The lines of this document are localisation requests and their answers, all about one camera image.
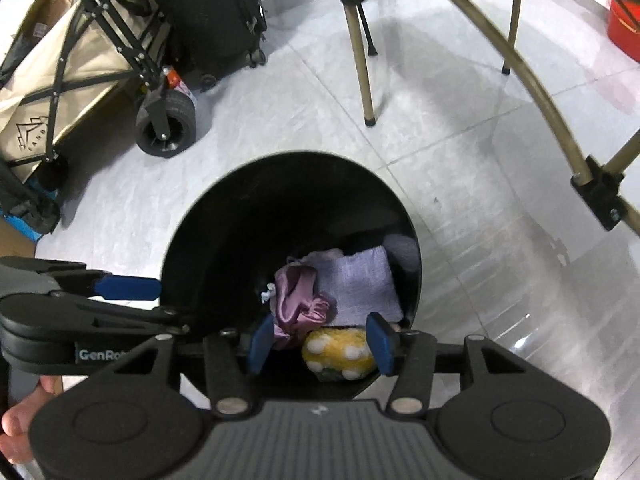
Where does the black round bin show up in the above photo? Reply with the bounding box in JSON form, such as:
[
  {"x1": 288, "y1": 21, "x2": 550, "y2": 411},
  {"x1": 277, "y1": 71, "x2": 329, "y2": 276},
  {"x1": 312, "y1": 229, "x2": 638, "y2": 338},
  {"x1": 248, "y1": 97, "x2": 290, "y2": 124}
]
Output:
[{"x1": 159, "y1": 151, "x2": 425, "y2": 402}]

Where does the black suitcase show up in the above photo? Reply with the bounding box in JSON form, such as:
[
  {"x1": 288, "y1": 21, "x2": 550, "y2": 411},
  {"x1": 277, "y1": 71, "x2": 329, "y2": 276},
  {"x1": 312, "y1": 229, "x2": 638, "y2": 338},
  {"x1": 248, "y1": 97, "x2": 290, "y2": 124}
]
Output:
[{"x1": 134, "y1": 0, "x2": 269, "y2": 92}]

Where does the person's left hand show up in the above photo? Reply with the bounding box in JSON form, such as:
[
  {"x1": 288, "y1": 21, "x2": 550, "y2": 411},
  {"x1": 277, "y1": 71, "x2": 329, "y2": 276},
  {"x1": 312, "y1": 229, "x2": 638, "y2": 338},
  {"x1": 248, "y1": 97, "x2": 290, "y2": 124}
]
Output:
[{"x1": 0, "y1": 375, "x2": 66, "y2": 466}]

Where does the red bucket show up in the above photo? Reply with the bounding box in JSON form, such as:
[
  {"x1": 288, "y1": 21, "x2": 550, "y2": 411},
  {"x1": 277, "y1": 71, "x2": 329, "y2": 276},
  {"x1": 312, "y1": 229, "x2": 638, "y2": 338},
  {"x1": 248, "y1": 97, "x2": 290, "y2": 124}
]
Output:
[{"x1": 607, "y1": 0, "x2": 640, "y2": 64}]

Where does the tan folding table frame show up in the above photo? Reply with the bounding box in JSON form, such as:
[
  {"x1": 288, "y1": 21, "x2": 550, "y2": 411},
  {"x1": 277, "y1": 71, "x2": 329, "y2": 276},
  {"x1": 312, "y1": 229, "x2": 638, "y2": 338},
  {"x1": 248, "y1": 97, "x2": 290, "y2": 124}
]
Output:
[{"x1": 332, "y1": 0, "x2": 640, "y2": 235}]

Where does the purple woven cloth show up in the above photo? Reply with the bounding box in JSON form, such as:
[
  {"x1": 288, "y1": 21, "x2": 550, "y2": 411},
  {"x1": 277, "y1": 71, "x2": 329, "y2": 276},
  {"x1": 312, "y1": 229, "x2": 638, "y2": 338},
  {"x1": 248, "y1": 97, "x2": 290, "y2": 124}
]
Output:
[{"x1": 302, "y1": 246, "x2": 405, "y2": 328}]

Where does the yellow white-dotted plush toy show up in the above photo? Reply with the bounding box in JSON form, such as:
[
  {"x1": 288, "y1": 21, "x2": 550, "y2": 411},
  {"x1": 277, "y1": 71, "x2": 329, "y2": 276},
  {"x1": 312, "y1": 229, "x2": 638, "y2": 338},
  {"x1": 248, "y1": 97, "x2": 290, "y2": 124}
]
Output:
[{"x1": 301, "y1": 327, "x2": 379, "y2": 384}]

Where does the cardboard box with blue tape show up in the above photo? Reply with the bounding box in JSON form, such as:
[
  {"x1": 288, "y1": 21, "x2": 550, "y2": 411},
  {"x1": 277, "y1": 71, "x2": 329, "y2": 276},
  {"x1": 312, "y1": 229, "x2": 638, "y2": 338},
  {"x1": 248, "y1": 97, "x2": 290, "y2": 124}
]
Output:
[{"x1": 0, "y1": 214, "x2": 41, "y2": 260}]

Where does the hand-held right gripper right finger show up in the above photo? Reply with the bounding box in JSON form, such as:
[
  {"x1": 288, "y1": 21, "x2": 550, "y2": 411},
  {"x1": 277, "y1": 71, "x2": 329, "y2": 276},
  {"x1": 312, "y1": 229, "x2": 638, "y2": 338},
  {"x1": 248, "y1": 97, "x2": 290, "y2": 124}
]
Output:
[{"x1": 366, "y1": 311, "x2": 529, "y2": 419}]

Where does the pink satin cloth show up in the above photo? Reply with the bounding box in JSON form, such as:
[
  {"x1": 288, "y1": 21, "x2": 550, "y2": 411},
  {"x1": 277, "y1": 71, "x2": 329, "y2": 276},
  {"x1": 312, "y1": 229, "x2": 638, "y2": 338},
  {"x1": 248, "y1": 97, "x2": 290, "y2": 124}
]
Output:
[{"x1": 272, "y1": 257, "x2": 337, "y2": 352}]

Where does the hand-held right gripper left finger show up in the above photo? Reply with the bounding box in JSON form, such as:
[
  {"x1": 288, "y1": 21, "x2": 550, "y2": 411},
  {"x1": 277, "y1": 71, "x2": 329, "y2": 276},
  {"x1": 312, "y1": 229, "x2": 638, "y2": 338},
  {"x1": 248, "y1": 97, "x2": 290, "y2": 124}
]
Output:
[{"x1": 112, "y1": 316, "x2": 277, "y2": 419}]

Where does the beige folding wagon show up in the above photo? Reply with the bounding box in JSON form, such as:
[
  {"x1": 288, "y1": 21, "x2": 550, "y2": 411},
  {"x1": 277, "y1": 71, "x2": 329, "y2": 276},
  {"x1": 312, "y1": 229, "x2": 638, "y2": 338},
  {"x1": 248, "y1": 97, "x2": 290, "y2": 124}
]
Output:
[{"x1": 0, "y1": 0, "x2": 199, "y2": 236}]

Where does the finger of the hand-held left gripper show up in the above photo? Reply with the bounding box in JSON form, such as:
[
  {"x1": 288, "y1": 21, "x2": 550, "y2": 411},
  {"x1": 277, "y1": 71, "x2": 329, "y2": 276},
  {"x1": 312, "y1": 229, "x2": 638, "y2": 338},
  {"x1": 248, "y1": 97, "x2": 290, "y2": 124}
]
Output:
[
  {"x1": 75, "y1": 304, "x2": 195, "y2": 337},
  {"x1": 0, "y1": 257, "x2": 164, "y2": 302}
]

